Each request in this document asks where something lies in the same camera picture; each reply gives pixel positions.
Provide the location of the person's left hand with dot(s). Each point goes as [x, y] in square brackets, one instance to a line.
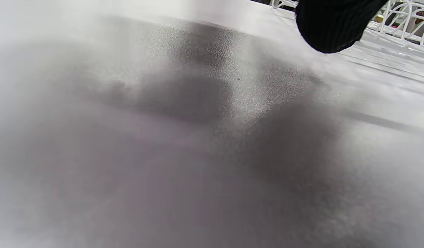
[332, 24]

